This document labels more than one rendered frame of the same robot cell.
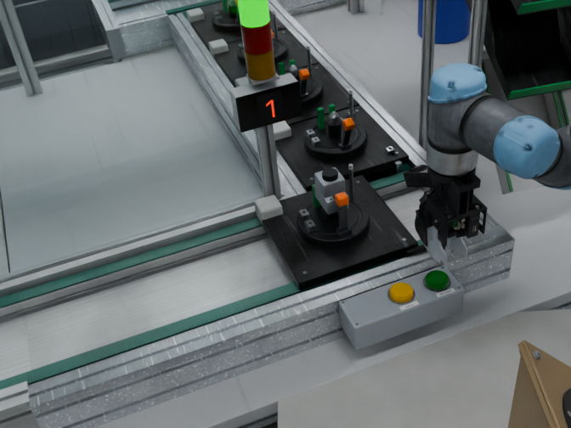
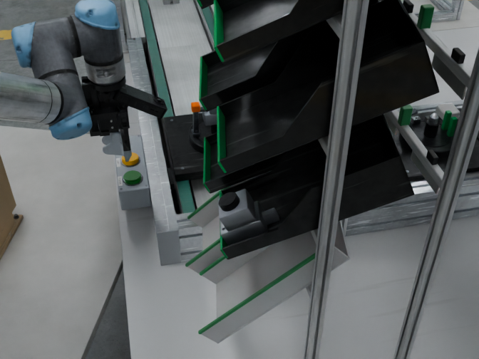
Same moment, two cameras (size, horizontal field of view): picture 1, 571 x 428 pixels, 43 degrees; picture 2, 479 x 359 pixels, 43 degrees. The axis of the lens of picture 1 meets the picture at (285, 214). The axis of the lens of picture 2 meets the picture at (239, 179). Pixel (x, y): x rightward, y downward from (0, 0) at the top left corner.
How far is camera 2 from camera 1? 1.78 m
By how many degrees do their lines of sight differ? 69
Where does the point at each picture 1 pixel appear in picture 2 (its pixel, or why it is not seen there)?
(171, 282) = not seen: hidden behind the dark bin
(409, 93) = not seen: outside the picture
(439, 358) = (102, 206)
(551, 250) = (182, 306)
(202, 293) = (195, 98)
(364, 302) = (132, 144)
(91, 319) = (194, 62)
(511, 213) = not seen: hidden behind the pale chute
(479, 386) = (68, 219)
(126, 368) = (135, 61)
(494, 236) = (167, 223)
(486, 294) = (149, 246)
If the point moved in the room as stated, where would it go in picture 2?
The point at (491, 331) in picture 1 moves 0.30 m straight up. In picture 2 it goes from (111, 238) to (90, 130)
